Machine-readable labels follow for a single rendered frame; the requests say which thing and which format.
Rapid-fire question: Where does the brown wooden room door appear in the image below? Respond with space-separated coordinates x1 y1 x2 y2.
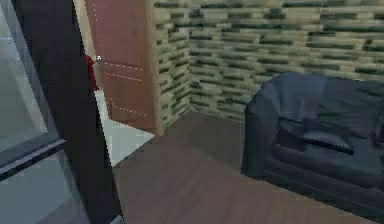
73 0 165 136

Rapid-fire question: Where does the red object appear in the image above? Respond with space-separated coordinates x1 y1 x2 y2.
85 54 100 92

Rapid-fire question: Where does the dark blue sofa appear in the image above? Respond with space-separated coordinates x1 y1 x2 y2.
240 71 384 224

